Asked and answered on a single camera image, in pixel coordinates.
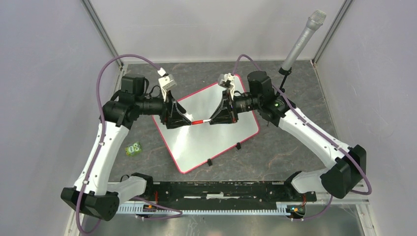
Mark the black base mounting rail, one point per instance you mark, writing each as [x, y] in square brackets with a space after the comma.
[224, 195]

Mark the red capped whiteboard marker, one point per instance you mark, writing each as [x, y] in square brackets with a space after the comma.
[200, 121]

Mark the white slotted cable duct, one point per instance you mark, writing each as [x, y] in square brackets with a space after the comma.
[140, 209]

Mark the silver microphone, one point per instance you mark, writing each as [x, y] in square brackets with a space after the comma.
[314, 22]

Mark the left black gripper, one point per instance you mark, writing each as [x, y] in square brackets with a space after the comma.
[175, 118]

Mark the white board with pink rim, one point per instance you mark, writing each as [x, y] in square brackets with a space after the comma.
[192, 146]

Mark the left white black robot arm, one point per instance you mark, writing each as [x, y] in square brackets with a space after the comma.
[91, 194]

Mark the black microphone tripod stand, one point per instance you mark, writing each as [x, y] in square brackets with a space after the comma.
[284, 78]

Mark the small green eraser toy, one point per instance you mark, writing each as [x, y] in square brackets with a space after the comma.
[133, 149]

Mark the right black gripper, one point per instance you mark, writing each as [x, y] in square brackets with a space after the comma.
[225, 114]

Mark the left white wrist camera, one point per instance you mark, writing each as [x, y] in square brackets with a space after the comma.
[166, 83]

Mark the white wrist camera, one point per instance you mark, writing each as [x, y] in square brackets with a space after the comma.
[166, 83]
[227, 81]

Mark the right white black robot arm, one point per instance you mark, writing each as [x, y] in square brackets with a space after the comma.
[344, 166]

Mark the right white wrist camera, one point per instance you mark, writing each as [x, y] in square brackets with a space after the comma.
[227, 81]

